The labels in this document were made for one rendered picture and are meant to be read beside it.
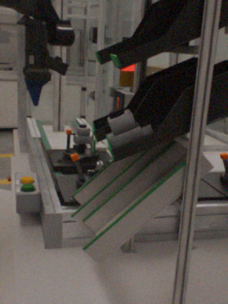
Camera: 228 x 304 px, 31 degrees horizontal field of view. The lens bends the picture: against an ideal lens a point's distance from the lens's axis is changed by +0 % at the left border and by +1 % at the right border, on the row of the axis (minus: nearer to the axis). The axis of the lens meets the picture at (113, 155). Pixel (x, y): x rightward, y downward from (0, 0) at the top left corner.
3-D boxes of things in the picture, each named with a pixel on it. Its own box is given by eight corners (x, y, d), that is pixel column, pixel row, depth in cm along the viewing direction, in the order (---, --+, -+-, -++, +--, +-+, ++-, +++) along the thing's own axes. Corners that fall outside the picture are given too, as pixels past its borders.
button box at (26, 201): (16, 214, 118) (16, 193, 116) (15, 189, 137) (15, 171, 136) (40, 212, 119) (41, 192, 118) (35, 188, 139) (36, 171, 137)
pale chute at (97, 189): (84, 230, 90) (70, 216, 89) (84, 207, 103) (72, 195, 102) (180, 146, 87) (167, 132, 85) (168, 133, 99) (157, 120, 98)
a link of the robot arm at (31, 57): (25, 44, 94) (51, 46, 96) (22, 43, 112) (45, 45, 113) (25, 80, 96) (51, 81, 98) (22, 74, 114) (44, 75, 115)
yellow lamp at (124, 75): (121, 85, 134) (122, 70, 133) (117, 84, 139) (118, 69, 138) (135, 86, 135) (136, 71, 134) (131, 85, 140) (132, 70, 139)
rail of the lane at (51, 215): (44, 249, 106) (45, 210, 104) (28, 158, 189) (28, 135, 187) (65, 247, 108) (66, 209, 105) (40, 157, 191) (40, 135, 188)
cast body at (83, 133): (75, 143, 151) (75, 125, 150) (72, 141, 155) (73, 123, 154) (96, 143, 154) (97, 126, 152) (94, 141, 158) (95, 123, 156)
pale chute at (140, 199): (98, 265, 76) (82, 249, 75) (96, 233, 89) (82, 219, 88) (214, 167, 73) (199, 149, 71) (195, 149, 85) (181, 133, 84)
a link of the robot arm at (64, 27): (38, -5, 97) (78, 1, 105) (21, -3, 103) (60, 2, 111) (38, 44, 100) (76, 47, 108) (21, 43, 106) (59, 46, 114)
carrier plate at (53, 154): (53, 171, 142) (53, 165, 141) (46, 154, 164) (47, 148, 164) (119, 170, 148) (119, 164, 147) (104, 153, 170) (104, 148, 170)
